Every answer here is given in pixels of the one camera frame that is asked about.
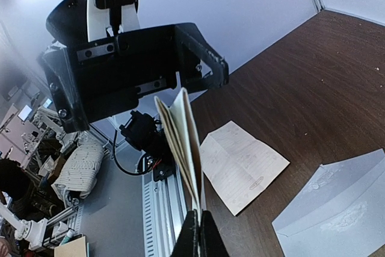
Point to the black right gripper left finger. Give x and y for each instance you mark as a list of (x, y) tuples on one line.
[(187, 244)]

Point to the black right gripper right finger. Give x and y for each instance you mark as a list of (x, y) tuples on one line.
[(211, 243)]

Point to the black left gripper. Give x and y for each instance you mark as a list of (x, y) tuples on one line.
[(142, 62)]

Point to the beige ornate letter sheet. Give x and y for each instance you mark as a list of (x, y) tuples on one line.
[(181, 134)]

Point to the grey envelope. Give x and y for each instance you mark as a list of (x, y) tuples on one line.
[(339, 212)]

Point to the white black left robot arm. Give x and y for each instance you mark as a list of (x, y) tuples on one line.
[(67, 23)]

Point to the folded beige paper sheet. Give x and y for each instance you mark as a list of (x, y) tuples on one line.
[(239, 166)]

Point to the cluttered background workbench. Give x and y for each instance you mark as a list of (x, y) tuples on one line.
[(22, 141)]

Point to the aluminium front table rail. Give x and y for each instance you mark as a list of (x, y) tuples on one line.
[(164, 204)]

